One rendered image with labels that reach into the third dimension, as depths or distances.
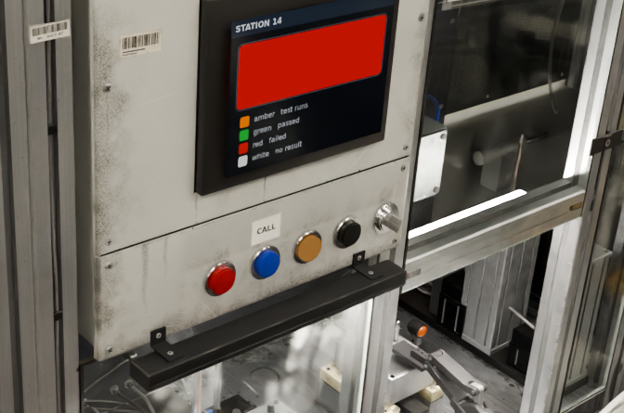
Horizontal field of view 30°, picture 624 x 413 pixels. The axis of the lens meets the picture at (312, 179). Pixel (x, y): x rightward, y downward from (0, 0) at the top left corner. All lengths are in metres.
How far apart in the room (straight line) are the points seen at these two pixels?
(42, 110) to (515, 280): 1.14
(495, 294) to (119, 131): 1.04
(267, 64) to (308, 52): 0.05
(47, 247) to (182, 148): 0.16
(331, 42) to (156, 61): 0.19
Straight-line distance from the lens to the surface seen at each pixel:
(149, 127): 1.09
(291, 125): 1.17
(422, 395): 1.86
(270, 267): 1.25
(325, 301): 1.30
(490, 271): 1.97
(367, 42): 1.20
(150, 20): 1.05
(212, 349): 1.21
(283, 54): 1.13
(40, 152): 1.05
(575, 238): 1.75
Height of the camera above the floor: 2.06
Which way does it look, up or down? 26 degrees down
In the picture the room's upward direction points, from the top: 5 degrees clockwise
